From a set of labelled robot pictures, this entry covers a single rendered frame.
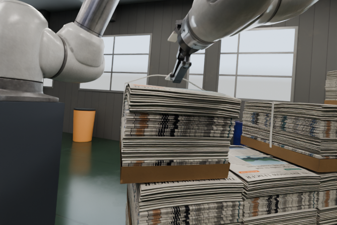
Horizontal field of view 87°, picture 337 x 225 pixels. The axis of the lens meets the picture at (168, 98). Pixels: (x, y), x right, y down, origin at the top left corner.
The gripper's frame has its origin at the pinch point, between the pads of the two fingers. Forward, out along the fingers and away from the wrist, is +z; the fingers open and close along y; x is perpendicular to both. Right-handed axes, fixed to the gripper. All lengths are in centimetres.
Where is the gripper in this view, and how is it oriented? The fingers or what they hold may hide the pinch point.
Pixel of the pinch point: (171, 57)
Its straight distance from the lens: 64.5
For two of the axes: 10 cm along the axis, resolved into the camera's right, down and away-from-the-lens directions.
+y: -0.6, 9.9, -1.0
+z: -2.8, 0.8, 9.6
